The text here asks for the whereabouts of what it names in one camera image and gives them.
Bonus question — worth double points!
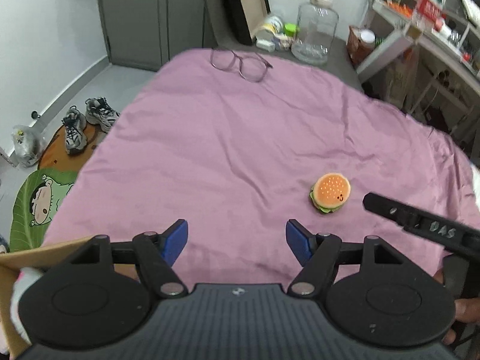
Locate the pink blanket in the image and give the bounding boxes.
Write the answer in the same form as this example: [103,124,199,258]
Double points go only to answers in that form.
[40,46,480,286]

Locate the white desk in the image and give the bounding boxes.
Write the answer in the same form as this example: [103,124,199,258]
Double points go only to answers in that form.
[355,0,480,149]

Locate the black-framed shallow box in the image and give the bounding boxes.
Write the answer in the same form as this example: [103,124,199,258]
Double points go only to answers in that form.
[217,0,271,46]

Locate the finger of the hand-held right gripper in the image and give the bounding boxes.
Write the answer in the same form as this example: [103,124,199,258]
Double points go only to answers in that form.
[362,192,418,230]

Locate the red snack jar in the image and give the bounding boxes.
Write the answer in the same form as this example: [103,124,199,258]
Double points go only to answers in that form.
[346,26,376,69]

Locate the purple-framed glasses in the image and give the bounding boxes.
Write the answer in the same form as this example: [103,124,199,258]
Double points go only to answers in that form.
[209,48,274,83]

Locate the green leaf cartoon mat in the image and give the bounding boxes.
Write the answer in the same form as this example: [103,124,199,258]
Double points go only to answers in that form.
[9,169,80,253]

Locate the person's right hand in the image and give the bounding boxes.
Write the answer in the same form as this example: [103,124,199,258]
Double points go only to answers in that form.
[433,266,480,346]

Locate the grey sneaker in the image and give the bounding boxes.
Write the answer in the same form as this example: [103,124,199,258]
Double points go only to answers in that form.
[85,97,120,133]
[61,106,88,155]

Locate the grey door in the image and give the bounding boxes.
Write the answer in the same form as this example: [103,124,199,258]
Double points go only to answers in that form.
[95,0,226,72]

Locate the hamburger plush toy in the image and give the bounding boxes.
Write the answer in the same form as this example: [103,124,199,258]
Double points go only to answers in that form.
[309,172,352,215]

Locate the white keyboard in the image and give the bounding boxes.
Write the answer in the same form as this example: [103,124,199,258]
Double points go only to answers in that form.
[459,0,480,28]

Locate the brown cardboard box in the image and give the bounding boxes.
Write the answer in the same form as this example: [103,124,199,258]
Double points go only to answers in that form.
[0,235,140,359]

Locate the orange round mat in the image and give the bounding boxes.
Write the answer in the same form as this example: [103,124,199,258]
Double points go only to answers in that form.
[37,122,110,172]

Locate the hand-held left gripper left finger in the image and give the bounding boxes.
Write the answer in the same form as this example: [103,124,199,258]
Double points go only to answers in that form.
[68,218,189,298]

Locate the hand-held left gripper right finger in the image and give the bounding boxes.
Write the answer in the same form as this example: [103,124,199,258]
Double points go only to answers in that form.
[286,218,406,296]

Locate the grey plastic bag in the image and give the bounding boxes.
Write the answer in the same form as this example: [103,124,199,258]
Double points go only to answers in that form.
[11,124,46,169]

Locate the large clear water jug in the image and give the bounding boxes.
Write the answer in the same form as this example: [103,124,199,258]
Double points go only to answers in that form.
[291,0,340,65]

